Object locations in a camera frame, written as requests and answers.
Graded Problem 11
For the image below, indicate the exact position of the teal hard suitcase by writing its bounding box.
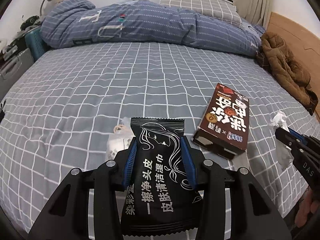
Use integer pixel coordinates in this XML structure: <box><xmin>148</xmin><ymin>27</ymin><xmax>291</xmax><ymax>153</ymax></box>
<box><xmin>24</xmin><ymin>27</ymin><xmax>49</xmax><ymax>61</ymax></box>

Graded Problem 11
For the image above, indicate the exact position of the black wet wipe packet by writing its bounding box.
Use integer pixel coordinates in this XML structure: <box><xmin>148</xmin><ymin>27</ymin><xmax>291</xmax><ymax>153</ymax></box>
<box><xmin>120</xmin><ymin>118</ymin><xmax>203</xmax><ymax>236</ymax></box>

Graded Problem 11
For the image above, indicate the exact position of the brown chocolate snack box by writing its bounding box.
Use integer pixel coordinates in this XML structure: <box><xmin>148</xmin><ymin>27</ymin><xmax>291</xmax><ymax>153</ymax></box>
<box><xmin>193</xmin><ymin>83</ymin><xmax>249</xmax><ymax>160</ymax></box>

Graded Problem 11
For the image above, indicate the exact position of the grey checked pillow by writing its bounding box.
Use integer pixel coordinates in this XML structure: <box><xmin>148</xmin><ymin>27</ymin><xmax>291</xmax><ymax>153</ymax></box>
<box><xmin>159</xmin><ymin>0</ymin><xmax>242</xmax><ymax>28</ymax></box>

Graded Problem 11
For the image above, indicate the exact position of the blue striped duvet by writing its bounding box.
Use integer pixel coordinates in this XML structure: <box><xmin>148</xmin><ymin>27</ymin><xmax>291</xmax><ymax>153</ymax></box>
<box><xmin>40</xmin><ymin>0</ymin><xmax>261</xmax><ymax>57</ymax></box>

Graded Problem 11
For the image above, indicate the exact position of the person's right hand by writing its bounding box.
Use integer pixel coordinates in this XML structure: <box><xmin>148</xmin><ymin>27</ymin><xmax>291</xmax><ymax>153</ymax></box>
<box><xmin>295</xmin><ymin>187</ymin><xmax>319</xmax><ymax>228</ymax></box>

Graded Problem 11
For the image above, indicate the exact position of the white tissue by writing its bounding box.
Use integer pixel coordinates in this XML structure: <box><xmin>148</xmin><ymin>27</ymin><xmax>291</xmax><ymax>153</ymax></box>
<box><xmin>269</xmin><ymin>110</ymin><xmax>293</xmax><ymax>171</ymax></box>

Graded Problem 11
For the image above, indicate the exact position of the white plastic wrapper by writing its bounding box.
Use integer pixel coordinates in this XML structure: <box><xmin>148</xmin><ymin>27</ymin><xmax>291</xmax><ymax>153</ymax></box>
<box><xmin>106</xmin><ymin>122</ymin><xmax>134</xmax><ymax>161</ymax></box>

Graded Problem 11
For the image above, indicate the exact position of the wooden headboard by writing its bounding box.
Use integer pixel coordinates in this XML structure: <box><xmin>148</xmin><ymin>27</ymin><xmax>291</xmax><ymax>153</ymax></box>
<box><xmin>267</xmin><ymin>12</ymin><xmax>319</xmax><ymax>119</ymax></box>

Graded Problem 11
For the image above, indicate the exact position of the brown fleece jacket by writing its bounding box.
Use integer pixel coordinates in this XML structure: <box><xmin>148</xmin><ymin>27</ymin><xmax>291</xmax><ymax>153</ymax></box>
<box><xmin>256</xmin><ymin>31</ymin><xmax>318</xmax><ymax>115</ymax></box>

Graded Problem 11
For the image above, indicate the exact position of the grey hard suitcase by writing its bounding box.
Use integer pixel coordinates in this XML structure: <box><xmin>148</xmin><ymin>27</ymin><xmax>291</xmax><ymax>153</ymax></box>
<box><xmin>0</xmin><ymin>48</ymin><xmax>34</xmax><ymax>100</ymax></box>

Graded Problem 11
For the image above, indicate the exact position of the clutter on suitcases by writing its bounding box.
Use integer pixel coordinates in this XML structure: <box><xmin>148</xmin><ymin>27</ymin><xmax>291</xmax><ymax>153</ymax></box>
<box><xmin>1</xmin><ymin>16</ymin><xmax>41</xmax><ymax>62</ymax></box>

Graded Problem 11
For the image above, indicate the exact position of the grey checked bed sheet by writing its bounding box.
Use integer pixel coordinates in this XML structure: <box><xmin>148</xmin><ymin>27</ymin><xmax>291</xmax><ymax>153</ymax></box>
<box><xmin>1</xmin><ymin>43</ymin><xmax>319</xmax><ymax>233</ymax></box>

